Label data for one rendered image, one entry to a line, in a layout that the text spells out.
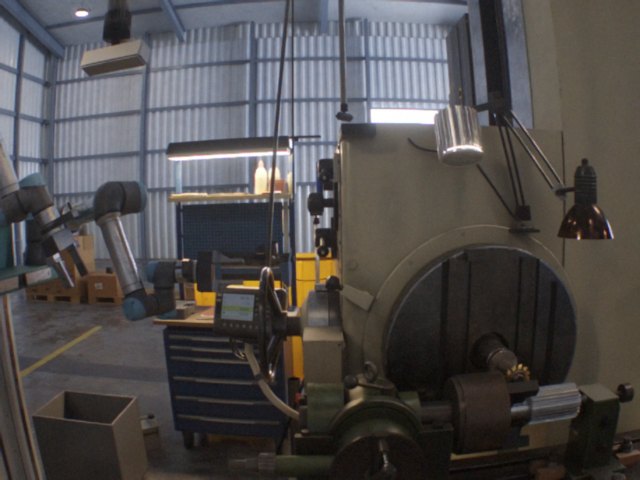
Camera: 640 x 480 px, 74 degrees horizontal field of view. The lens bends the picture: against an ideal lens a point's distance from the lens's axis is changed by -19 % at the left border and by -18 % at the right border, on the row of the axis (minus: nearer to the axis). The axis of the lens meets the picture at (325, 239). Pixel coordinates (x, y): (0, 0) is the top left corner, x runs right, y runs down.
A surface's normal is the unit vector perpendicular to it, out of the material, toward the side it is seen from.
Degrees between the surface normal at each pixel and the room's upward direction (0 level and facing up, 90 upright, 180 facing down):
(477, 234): 90
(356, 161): 90
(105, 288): 90
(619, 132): 90
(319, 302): 37
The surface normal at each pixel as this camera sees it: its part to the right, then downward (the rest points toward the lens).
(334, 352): 0.01, 0.08
